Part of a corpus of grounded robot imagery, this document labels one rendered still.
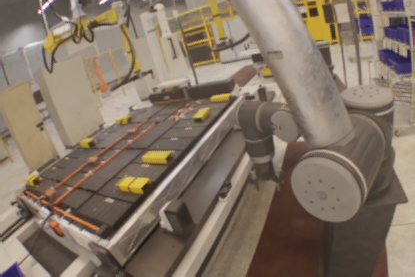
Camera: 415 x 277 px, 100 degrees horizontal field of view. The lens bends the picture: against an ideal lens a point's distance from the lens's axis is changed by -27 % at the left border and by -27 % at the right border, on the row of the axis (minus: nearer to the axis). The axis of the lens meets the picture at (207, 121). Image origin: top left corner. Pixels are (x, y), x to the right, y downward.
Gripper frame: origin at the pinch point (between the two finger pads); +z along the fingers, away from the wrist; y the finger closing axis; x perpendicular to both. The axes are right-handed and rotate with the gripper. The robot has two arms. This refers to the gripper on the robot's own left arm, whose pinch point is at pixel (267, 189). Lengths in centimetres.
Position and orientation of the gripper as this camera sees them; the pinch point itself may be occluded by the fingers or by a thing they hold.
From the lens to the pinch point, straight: 101.5
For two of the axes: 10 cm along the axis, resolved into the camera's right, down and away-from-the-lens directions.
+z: 2.6, 9.0, 3.4
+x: 3.3, -4.2, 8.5
